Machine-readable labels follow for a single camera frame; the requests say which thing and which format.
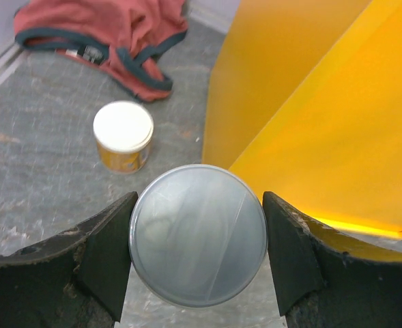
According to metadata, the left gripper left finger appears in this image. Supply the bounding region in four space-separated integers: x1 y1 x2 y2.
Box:
0 192 138 327

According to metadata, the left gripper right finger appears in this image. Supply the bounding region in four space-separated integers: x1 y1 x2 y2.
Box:
263 191 402 327

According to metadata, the small orange jar white lid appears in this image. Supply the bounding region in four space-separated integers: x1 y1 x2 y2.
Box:
92 100 154 174

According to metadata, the yellow wooden box counter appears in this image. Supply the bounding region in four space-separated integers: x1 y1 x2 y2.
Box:
202 1 402 238

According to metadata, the red crumpled cloth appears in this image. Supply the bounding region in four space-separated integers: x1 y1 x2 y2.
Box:
14 0 188 102

